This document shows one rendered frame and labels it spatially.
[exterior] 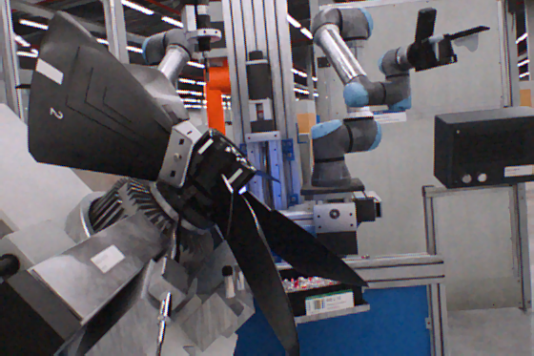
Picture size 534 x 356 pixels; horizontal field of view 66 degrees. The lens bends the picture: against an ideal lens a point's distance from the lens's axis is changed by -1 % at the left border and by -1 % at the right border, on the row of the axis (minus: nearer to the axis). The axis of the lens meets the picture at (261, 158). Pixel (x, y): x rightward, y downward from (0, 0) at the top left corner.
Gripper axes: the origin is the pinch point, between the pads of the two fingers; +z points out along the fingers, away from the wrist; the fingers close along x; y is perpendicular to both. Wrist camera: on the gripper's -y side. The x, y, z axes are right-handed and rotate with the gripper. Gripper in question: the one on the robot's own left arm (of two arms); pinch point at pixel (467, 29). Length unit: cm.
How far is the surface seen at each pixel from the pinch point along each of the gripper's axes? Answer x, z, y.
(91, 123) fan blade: 89, 27, 5
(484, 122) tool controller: -2.7, -2.4, 24.2
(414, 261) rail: 18, -14, 59
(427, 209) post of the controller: 11.8, -12.9, 45.3
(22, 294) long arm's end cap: 97, 43, 20
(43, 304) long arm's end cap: 96, 43, 21
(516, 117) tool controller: -10.1, 0.6, 24.7
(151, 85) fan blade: 78, -6, -2
